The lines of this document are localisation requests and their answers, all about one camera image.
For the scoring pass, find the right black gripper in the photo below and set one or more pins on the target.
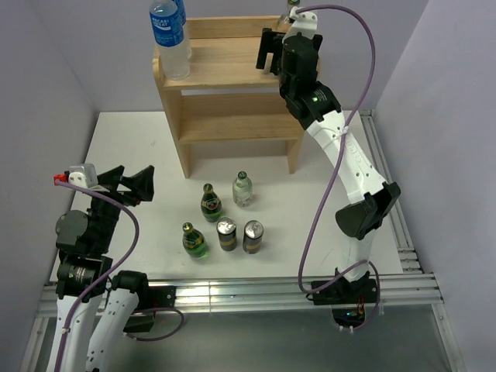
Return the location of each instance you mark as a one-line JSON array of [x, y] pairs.
[[271, 43]]

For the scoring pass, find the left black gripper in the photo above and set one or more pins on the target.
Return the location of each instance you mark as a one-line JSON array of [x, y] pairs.
[[140, 184]]

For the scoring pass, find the clear glass bottle green cap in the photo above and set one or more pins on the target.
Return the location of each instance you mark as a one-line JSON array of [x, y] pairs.
[[284, 22]]

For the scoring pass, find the black can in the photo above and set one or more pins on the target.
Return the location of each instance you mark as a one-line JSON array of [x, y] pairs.
[[226, 230], [253, 233]]

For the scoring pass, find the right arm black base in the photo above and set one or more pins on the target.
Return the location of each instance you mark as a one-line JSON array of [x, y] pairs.
[[343, 292]]

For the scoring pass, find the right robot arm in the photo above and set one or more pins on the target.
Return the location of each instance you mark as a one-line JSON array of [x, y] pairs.
[[319, 113]]

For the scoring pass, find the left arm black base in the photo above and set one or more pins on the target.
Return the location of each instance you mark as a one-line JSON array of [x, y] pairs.
[[158, 297]]

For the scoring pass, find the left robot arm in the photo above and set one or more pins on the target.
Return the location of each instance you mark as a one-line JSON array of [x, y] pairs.
[[94, 297]]

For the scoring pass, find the wooden two-tier shelf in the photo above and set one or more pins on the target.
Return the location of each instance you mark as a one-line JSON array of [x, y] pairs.
[[225, 97]]

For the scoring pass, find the green glass bottle rear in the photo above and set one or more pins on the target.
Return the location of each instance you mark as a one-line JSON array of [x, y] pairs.
[[211, 204]]

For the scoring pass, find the green glass bottle front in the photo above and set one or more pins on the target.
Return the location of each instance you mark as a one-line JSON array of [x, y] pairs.
[[193, 241]]

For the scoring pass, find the clear glass bottle on table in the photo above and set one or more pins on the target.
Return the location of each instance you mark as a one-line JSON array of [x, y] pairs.
[[242, 188]]

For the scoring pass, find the rear Pocari Sweat water bottle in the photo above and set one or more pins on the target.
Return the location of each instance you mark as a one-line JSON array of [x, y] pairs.
[[183, 15]]

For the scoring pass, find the pocari sweat water bottle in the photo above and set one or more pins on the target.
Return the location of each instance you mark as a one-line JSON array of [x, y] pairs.
[[183, 15], [167, 23]]

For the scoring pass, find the front Pocari Sweat water bottle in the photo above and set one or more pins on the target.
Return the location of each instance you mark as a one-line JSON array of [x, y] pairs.
[[167, 23]]

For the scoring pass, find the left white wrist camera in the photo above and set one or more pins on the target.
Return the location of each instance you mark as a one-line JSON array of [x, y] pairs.
[[82, 175]]

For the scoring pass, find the aluminium frame right rail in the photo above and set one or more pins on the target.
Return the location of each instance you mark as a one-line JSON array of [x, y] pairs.
[[407, 253]]

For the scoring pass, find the aluminium frame rail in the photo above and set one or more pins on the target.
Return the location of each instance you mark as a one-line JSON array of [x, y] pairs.
[[407, 253], [281, 294]]

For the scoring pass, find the aluminium frame front rail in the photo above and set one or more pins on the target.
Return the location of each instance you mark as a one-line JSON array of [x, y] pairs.
[[281, 294]]

